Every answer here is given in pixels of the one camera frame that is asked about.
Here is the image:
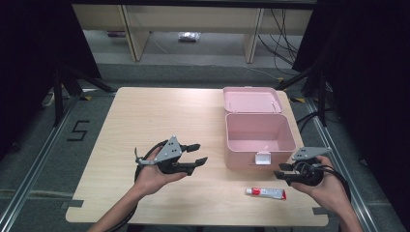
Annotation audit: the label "person's left hand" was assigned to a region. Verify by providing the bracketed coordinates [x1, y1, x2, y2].
[132, 147, 189, 197]

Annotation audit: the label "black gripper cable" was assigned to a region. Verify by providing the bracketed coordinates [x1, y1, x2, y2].
[105, 139, 169, 232]
[316, 163, 353, 205]

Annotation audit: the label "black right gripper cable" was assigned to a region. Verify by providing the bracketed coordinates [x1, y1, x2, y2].
[316, 163, 353, 205]

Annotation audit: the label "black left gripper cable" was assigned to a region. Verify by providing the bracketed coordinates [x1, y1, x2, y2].
[105, 139, 169, 232]

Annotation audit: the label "black metal stand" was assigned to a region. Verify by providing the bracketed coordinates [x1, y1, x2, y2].
[275, 63, 329, 128]
[52, 65, 116, 128]

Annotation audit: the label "bundle of black cables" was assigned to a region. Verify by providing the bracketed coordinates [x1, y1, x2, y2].
[256, 8, 300, 68]

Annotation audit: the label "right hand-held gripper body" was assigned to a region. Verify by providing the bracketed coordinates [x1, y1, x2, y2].
[289, 146, 333, 188]

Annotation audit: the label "black floor cables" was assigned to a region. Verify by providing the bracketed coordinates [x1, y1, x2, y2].
[295, 110, 319, 133]

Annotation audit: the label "pink lidded box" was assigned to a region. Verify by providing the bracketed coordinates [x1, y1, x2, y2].
[221, 86, 298, 171]

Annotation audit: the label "white red ointment tube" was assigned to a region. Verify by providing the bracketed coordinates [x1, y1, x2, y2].
[245, 187, 288, 201]

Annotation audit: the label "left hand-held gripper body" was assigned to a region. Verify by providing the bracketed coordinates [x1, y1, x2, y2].
[151, 134, 197, 177]

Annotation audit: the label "person's right hand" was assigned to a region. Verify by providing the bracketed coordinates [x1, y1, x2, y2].
[290, 155, 351, 215]

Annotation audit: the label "black curtain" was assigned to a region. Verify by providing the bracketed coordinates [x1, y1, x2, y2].
[0, 0, 102, 160]
[292, 0, 410, 223]

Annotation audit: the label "beige wooden desk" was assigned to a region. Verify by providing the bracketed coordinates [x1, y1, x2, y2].
[71, 4, 314, 64]

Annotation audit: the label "aluminium floor rail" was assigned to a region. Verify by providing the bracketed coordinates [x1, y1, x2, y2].
[0, 96, 80, 232]
[76, 87, 117, 95]
[305, 97, 379, 232]

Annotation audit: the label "clear plastic bag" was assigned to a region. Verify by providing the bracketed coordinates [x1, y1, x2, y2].
[178, 31, 202, 43]

